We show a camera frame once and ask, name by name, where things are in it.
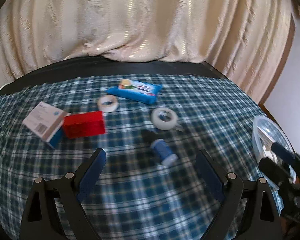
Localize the red toy brick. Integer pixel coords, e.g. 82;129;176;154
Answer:
62;111;106;139

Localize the small translucent tape roll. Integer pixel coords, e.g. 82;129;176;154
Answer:
97;95;119;113

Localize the blue wet wipes pack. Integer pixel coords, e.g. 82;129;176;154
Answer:
106;79;162;105

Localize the clear plastic storage bin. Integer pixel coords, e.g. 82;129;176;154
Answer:
252;115;297;191

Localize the white blue medicine box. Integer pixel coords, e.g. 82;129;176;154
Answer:
23;101;70;148

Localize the large white tape roll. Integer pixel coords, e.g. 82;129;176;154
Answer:
151;107;184;132

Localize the blue plaid bed cloth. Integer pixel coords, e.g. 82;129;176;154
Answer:
0;75;262;239

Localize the cream patterned curtain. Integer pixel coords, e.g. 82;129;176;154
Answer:
0;0;292;102

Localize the black mattress edge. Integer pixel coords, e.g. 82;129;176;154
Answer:
0;56;226;95

